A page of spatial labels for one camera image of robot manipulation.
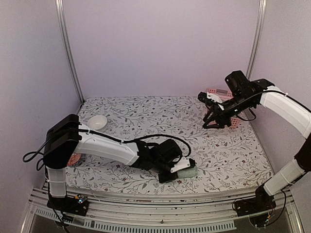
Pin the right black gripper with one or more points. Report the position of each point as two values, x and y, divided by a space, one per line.
218 116

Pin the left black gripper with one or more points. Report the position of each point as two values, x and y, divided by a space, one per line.
164 179

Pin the green towel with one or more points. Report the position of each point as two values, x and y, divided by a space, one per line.
187 173

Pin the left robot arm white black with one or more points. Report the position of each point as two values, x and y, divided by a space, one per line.
69 136

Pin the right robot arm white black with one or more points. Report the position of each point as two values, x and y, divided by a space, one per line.
295 139

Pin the white bowl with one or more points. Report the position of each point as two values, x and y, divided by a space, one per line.
98 123

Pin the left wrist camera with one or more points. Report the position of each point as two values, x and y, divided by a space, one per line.
184 163

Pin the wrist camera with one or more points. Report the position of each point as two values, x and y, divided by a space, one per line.
184 163
209 99

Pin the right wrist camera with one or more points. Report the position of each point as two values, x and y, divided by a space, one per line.
209 99

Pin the front aluminium rail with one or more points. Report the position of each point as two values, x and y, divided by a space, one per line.
179 213

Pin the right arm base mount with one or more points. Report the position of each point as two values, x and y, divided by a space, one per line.
259 203

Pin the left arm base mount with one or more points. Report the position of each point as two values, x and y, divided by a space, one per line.
77 205

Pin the right aluminium frame post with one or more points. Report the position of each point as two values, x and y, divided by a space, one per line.
257 36

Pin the aluminium frame post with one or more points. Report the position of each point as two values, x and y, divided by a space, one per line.
65 38
257 36

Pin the left aluminium frame post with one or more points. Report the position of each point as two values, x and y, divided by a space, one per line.
65 38

